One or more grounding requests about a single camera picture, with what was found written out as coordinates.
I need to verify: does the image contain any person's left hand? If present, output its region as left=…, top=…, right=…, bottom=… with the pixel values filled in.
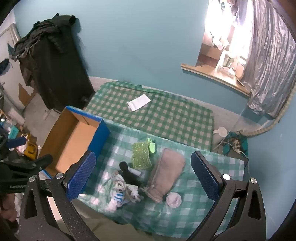
left=0, top=192, right=18, bottom=223

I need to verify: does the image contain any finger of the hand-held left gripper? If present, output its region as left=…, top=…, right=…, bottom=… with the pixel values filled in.
left=0, top=154, right=53, bottom=173
left=0, top=136, right=27, bottom=158

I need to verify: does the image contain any grey towel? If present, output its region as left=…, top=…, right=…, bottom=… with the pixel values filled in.
left=139, top=148, right=186, bottom=204

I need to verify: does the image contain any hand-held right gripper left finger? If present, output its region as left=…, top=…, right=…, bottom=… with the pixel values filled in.
left=18, top=152, right=96, bottom=241

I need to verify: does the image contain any green sequin pouch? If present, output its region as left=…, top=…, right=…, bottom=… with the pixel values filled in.
left=131, top=142, right=152, bottom=169

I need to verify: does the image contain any patterned flexible hose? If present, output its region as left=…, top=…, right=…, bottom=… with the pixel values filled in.
left=238, top=93, right=295, bottom=138

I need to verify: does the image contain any small light green sock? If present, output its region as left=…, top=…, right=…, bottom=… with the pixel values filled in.
left=148, top=138, right=157, bottom=154

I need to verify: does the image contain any yellow bag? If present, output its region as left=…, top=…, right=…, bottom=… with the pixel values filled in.
left=24, top=141, right=39, bottom=159

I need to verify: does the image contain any green checkered plastic tablecloth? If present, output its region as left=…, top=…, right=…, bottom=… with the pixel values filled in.
left=79, top=120, right=245, bottom=240

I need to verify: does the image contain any white patterned cloth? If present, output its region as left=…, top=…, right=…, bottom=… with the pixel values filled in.
left=110, top=174, right=144, bottom=202

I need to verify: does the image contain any green checkered bed sheet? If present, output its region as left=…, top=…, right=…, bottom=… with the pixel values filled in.
left=83, top=81, right=214, bottom=151

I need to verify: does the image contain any white round device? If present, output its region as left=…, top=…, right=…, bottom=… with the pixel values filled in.
left=213, top=126, right=228, bottom=140

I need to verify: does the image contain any wooden window sill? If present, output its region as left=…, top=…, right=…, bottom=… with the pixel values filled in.
left=181, top=63, right=251, bottom=96

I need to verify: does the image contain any grey curtain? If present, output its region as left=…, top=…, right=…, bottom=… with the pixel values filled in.
left=240, top=0, right=295, bottom=119

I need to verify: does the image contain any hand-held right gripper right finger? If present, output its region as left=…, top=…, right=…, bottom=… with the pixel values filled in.
left=191, top=151, right=266, bottom=241

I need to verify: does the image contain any white power strip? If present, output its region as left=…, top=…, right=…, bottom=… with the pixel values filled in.
left=231, top=138, right=242, bottom=151

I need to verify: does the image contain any olive green clothing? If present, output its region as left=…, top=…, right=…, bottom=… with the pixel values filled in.
left=55, top=204, right=148, bottom=241

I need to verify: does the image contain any teal box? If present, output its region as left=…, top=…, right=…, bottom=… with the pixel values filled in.
left=8, top=126, right=20, bottom=139

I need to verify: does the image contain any white paper sheet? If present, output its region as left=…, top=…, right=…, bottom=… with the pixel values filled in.
left=127, top=95, right=150, bottom=112

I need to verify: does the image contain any dark blue umbrella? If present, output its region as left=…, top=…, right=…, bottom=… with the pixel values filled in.
left=0, top=59, right=10, bottom=75

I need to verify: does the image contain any black sock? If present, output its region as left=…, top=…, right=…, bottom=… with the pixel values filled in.
left=119, top=161, right=142, bottom=187

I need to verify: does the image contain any teal cloth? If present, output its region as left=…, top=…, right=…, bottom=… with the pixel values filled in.
left=222, top=136, right=249, bottom=158

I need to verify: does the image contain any brown cardboard box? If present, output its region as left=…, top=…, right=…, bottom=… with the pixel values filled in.
left=196, top=43, right=223, bottom=67

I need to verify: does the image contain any white door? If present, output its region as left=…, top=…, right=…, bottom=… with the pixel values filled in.
left=0, top=23, right=35, bottom=110

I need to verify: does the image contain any pile of dark jackets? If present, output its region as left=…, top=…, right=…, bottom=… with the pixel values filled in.
left=13, top=13, right=75, bottom=58

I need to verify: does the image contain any blue cardboard box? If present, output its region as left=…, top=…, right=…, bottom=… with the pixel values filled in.
left=38, top=106, right=111, bottom=178

